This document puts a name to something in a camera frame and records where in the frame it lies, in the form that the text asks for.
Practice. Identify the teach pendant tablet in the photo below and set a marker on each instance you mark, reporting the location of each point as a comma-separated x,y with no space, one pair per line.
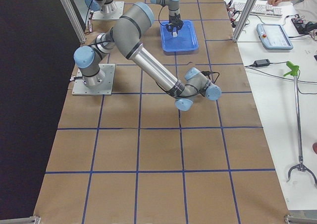
273,37

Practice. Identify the blue plastic tray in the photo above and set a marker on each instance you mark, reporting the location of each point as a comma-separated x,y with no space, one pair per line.
185,43

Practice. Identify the green handled reacher grabber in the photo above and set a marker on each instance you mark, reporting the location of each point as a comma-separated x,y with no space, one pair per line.
294,69

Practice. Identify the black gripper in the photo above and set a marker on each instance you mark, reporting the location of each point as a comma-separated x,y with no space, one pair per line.
175,21

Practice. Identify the aluminium frame post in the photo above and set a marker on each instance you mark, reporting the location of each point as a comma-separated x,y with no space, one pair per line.
243,18

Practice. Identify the black power adapter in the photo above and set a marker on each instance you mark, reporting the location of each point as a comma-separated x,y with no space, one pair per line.
261,63

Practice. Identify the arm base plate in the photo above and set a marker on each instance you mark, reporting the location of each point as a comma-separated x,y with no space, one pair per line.
100,84
109,12

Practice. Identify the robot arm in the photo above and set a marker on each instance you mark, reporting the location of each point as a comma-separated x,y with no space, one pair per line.
95,5
125,35

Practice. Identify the white keyboard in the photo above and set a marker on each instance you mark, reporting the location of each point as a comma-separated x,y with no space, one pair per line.
260,9

